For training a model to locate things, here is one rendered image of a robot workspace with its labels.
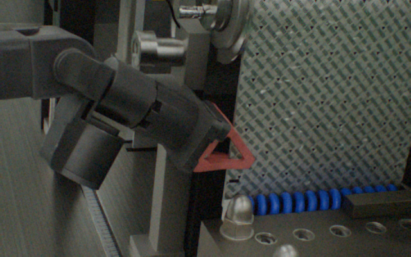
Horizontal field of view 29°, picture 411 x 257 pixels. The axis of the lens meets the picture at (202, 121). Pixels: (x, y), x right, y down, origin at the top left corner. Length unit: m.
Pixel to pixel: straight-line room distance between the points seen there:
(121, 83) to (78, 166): 0.09
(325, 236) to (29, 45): 0.37
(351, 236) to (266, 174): 0.12
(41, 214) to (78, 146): 0.33
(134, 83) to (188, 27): 0.14
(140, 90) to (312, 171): 0.25
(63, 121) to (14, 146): 0.50
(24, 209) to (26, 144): 0.20
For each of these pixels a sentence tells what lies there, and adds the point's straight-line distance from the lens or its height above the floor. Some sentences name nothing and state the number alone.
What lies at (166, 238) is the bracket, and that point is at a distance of 1.00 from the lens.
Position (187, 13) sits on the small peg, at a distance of 0.85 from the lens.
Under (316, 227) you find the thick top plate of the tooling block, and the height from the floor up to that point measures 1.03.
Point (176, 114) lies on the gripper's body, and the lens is 0.80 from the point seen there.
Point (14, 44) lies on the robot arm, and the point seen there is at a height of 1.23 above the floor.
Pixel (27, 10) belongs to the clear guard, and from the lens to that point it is 1.84.
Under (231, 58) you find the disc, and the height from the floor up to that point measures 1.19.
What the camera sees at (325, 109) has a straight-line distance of 0.89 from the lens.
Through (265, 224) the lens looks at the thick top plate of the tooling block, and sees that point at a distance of 0.86.
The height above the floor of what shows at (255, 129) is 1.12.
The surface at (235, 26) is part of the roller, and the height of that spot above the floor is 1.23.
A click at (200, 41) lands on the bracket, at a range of 0.88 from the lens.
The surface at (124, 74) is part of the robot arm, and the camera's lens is 0.77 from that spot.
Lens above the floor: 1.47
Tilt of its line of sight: 24 degrees down
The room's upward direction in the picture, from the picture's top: 7 degrees clockwise
